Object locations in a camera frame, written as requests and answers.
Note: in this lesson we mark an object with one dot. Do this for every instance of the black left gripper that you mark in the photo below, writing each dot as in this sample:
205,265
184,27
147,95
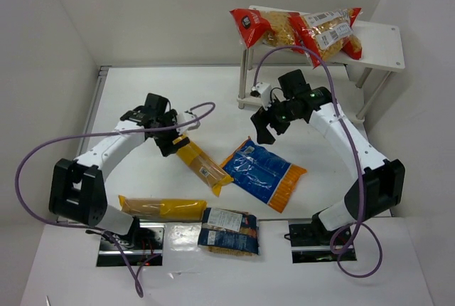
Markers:
168,139

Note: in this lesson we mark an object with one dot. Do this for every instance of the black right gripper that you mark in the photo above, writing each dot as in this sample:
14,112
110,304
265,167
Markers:
269,117

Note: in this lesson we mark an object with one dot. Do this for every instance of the yellow spaghetti bag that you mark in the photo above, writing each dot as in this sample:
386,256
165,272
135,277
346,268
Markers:
208,171
163,209

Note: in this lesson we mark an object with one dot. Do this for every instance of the blue orange spaghetti bag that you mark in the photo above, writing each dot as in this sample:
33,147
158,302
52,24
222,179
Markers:
263,174

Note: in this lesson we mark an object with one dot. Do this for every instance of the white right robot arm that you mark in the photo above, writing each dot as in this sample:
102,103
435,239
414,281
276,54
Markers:
378,181

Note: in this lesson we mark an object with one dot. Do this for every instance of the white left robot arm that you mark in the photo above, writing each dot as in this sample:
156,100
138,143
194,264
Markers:
78,186

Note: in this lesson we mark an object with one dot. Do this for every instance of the red pasta bag left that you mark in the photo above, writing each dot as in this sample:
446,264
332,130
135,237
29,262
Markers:
270,27

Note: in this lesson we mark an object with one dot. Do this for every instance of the red pasta bag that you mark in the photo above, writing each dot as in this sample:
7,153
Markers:
327,33
270,27

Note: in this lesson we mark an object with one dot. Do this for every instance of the dark blue pasta bag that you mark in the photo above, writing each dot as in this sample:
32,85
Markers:
229,232

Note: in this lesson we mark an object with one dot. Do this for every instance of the red pasta bag right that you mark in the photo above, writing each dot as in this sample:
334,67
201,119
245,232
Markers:
327,33

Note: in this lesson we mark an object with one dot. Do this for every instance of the white two-tier shelf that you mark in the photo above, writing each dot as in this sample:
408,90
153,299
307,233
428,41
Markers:
382,53

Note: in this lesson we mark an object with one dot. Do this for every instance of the yellow spaghetti bag front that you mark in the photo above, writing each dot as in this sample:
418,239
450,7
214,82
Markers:
163,209

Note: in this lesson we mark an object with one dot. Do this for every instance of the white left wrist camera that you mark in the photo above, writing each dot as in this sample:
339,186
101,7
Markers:
186,122

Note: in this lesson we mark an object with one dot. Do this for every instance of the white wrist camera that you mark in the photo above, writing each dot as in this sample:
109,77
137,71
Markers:
186,122
263,91

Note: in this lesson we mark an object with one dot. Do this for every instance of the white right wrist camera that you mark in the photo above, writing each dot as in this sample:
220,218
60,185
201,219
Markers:
263,91

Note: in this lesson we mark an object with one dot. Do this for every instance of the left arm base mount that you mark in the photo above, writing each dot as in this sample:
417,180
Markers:
146,249

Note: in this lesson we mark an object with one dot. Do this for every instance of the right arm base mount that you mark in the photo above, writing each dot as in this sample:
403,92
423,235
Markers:
308,245

